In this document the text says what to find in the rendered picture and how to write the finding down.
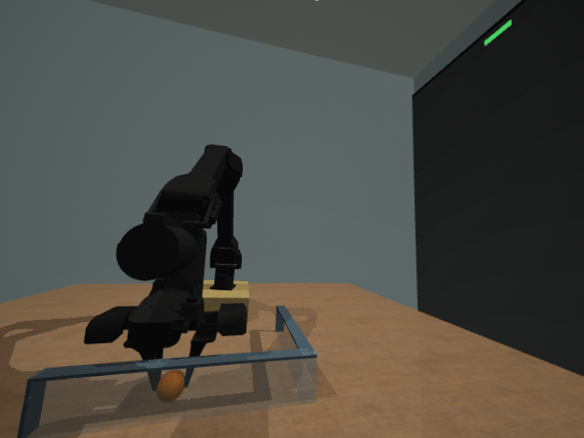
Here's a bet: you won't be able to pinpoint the low clear corner walls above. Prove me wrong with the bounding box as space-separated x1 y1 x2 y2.
21 358 317 438

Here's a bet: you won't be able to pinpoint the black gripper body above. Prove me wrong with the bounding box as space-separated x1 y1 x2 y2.
84 269 247 344

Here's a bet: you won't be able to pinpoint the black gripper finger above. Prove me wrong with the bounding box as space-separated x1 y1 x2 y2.
122 341 163 360
189 330 218 357

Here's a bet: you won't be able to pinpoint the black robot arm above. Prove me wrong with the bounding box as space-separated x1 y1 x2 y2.
116 144 243 349

